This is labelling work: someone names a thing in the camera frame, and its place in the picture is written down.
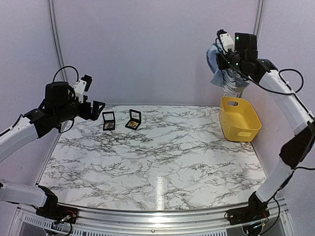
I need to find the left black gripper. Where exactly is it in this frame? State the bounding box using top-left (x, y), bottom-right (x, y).
top-left (55, 92), bottom-right (105, 123)

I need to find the black brooch box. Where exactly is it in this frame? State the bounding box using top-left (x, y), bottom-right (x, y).
top-left (125, 109), bottom-right (142, 130)
top-left (102, 111), bottom-right (116, 131)

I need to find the light blue printed t-shirt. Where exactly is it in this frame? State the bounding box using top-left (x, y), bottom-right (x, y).
top-left (206, 43), bottom-right (250, 94)

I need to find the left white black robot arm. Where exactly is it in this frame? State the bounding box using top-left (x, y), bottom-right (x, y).
top-left (0, 81), bottom-right (105, 219)

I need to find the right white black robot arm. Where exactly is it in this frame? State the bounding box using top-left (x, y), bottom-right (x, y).
top-left (215, 29), bottom-right (315, 220)

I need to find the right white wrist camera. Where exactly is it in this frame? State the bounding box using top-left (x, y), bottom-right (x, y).
top-left (217, 29), bottom-right (235, 53)

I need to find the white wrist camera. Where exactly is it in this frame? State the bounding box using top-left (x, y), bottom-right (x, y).
top-left (217, 29), bottom-right (235, 53)
top-left (73, 75), bottom-right (93, 103)

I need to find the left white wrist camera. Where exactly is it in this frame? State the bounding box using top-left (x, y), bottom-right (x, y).
top-left (73, 75), bottom-right (93, 103)

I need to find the right aluminium wall post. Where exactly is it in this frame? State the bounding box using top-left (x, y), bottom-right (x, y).
top-left (253, 0), bottom-right (265, 38)

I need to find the aluminium wall post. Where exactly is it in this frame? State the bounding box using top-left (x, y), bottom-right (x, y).
top-left (253, 0), bottom-right (265, 38)
top-left (47, 0), bottom-right (64, 68)

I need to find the left aluminium wall post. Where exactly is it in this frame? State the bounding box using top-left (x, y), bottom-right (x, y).
top-left (47, 0), bottom-right (64, 68)

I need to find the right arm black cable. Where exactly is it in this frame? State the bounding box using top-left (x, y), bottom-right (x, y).
top-left (278, 68), bottom-right (305, 94)

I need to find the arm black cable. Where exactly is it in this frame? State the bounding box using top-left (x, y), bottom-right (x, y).
top-left (52, 65), bottom-right (81, 86)
top-left (278, 68), bottom-right (305, 94)

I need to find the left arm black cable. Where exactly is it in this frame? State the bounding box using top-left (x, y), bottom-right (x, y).
top-left (52, 65), bottom-right (81, 86)

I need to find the aluminium front frame rail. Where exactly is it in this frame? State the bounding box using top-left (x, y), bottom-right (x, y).
top-left (7, 196), bottom-right (290, 236)

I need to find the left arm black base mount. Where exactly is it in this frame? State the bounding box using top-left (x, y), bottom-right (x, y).
top-left (36, 205), bottom-right (78, 224)

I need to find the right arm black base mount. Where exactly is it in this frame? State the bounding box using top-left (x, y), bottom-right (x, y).
top-left (224, 206), bottom-right (270, 225)

